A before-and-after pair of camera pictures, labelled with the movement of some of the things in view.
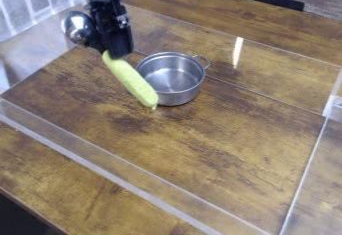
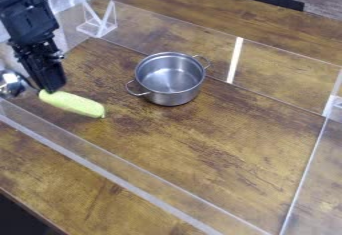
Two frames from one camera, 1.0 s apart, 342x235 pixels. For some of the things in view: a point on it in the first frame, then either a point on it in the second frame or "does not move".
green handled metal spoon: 77,26 → 73,104
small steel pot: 176,74 does not move
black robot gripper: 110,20 → 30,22
